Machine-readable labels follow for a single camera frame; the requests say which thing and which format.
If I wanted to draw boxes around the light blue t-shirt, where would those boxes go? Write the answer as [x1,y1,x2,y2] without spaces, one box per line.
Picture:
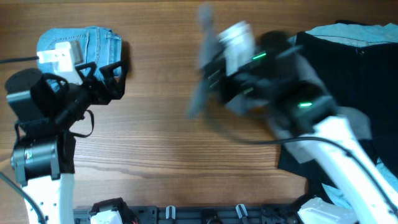
[287,22,398,209]

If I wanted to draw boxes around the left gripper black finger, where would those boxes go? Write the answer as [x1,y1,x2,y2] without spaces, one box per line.
[99,60,127,100]
[75,62,97,82]

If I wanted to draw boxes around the left black camera cable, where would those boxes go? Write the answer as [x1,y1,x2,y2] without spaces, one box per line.
[0,55,40,224]

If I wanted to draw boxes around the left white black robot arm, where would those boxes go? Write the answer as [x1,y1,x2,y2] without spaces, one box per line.
[5,61,129,223]

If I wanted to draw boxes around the blue denim jeans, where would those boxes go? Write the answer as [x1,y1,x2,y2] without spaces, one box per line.
[37,26,122,81]

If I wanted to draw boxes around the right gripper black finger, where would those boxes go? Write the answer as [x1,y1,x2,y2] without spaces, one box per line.
[197,2,223,70]
[186,79,214,119]

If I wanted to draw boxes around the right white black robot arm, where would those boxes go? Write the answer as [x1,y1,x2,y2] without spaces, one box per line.
[187,4,397,223]

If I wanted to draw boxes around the grey cotton shorts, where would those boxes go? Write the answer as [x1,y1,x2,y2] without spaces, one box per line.
[186,2,373,164]

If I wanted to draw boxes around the black shorts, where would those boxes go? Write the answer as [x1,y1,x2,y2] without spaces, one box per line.
[277,20,398,206]

